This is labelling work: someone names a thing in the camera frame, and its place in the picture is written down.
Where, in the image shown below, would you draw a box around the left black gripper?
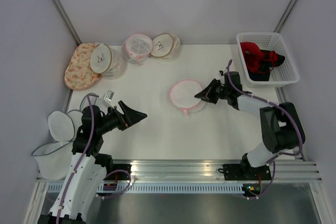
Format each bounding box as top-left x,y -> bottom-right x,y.
97,100 -> 147,135

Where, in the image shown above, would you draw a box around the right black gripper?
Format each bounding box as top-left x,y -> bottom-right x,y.
195,78 -> 230,104

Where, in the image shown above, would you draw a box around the white pink trim bag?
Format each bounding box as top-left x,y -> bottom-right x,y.
169,79 -> 205,115

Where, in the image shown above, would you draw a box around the red bra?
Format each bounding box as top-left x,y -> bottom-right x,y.
240,42 -> 278,74

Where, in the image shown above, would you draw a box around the white mesh bag blue zipper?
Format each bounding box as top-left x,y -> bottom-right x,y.
31,93 -> 100,180

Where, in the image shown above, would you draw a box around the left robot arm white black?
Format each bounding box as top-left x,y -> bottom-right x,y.
37,101 -> 147,223

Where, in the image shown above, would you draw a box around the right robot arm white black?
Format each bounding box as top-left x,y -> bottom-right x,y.
194,71 -> 305,181

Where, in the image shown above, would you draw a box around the white bag bra logo left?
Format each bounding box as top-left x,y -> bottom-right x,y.
90,44 -> 127,80

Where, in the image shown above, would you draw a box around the black bra in basket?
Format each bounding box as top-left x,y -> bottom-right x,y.
247,54 -> 286,81

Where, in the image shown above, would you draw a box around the floral orange laundry bag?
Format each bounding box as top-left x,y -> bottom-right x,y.
64,43 -> 102,91

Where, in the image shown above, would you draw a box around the white bag pink zipper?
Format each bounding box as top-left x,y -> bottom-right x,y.
121,34 -> 153,64

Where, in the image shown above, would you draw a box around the beige bag bra logo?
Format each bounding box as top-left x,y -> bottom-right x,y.
150,34 -> 182,62

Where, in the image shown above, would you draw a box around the white plastic basket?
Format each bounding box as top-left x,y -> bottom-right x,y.
236,32 -> 299,88

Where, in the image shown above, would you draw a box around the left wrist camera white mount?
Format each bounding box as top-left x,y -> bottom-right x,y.
99,90 -> 114,108

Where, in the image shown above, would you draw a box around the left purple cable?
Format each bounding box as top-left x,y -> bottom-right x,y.
54,95 -> 132,224

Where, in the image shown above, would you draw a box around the aluminium mounting rail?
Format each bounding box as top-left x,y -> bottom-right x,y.
36,159 -> 322,183

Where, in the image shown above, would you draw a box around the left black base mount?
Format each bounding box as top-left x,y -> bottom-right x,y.
105,164 -> 132,183

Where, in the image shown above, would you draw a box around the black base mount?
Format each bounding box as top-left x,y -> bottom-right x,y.
218,164 -> 271,182
105,164 -> 132,183

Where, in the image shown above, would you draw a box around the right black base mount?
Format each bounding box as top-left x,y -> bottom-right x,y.
218,164 -> 271,182

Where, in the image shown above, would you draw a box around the white slotted cable duct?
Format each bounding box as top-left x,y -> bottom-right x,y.
47,183 -> 244,194

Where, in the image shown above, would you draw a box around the right corner aluminium post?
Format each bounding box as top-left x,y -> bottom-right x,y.
272,0 -> 315,34

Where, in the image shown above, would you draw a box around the corner aluminium post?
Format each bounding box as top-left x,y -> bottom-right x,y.
51,0 -> 82,46
272,0 -> 315,34

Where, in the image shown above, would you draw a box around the left corner aluminium post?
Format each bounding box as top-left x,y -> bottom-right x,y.
51,0 -> 82,46

